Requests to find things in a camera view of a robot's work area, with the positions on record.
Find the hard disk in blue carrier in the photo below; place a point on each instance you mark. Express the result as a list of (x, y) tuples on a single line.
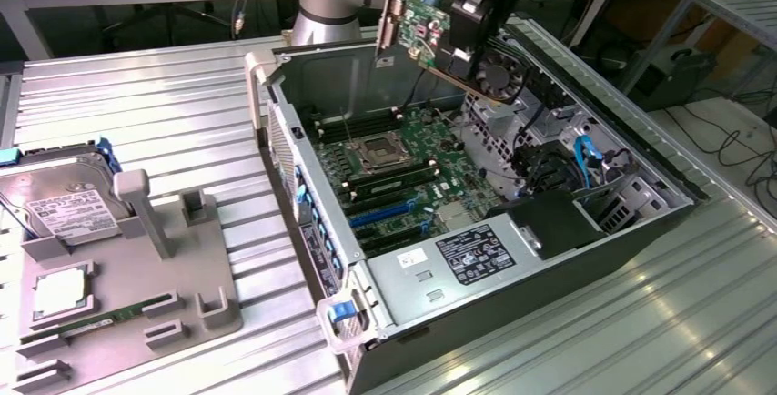
[(68, 195)]

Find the open black PC case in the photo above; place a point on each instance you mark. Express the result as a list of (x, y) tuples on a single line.
[(547, 304)]

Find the CPU socket with metal frame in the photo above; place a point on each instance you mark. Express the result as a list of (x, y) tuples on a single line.
[(380, 152)]

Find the black expansion slot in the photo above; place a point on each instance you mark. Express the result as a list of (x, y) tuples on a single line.
[(392, 236)]

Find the grey plastic parts rack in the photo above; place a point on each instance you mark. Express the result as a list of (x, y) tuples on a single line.
[(122, 286)]

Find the blue expansion slot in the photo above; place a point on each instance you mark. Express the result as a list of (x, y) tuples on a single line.
[(380, 215)]

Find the green graphics card with fan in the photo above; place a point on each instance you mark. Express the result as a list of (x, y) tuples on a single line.
[(420, 22)]

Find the silver CPU chip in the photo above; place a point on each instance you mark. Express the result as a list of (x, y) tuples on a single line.
[(61, 294)]

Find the installed green RAM stick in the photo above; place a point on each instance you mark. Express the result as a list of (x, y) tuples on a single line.
[(389, 188)]

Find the empty black RAM slots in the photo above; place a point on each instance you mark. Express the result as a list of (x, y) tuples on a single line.
[(359, 124)]

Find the silver chipset heatsink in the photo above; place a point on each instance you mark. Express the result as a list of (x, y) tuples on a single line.
[(457, 214)]

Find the silver power supply with label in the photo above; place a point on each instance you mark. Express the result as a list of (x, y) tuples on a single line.
[(425, 286)]

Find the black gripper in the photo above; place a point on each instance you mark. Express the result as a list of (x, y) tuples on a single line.
[(473, 22)]

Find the loose green RAM stick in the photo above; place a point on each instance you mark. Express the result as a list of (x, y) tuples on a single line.
[(98, 317)]

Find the black plastic air shroud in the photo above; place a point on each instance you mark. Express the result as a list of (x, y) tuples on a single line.
[(547, 222)]

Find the aluminium profile frame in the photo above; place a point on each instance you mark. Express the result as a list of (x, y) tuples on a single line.
[(728, 8)]

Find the green motherboard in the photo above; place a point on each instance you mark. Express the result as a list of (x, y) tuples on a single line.
[(428, 172)]

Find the black box on floor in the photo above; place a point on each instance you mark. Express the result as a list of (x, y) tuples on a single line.
[(683, 78)]

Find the silver perforated disk bay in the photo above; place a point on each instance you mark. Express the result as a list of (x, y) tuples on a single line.
[(632, 204)]

